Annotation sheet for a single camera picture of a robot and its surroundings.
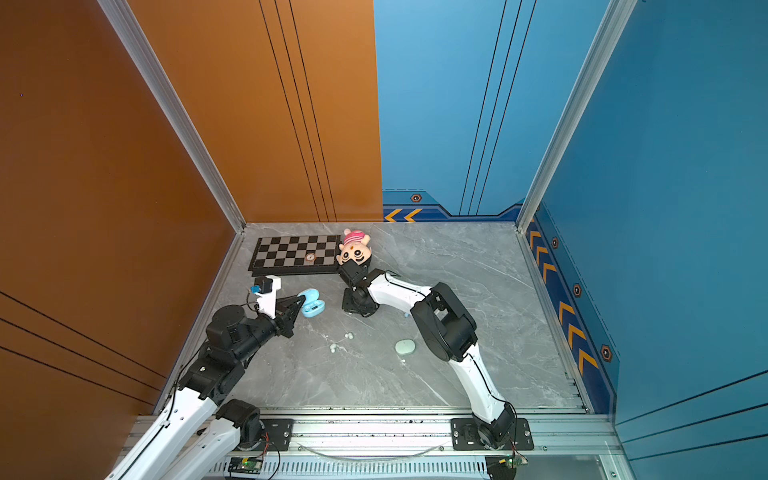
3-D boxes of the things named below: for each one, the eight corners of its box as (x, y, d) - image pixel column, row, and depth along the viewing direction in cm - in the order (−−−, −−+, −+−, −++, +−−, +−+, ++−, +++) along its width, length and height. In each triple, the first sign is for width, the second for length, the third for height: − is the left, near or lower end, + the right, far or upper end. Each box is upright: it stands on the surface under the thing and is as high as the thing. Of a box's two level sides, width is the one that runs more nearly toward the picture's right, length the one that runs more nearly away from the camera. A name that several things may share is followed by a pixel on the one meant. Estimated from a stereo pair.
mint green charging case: (394, 355, 88) (394, 352, 87) (394, 342, 91) (394, 339, 89) (416, 355, 88) (416, 352, 87) (415, 342, 91) (416, 339, 89)
